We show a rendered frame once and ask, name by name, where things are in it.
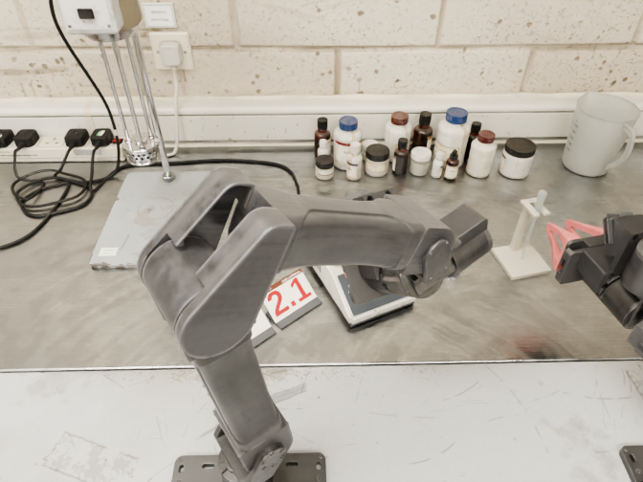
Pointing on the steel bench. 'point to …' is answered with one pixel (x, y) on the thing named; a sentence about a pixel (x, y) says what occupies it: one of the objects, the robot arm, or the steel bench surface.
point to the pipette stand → (508, 254)
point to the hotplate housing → (346, 300)
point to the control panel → (366, 302)
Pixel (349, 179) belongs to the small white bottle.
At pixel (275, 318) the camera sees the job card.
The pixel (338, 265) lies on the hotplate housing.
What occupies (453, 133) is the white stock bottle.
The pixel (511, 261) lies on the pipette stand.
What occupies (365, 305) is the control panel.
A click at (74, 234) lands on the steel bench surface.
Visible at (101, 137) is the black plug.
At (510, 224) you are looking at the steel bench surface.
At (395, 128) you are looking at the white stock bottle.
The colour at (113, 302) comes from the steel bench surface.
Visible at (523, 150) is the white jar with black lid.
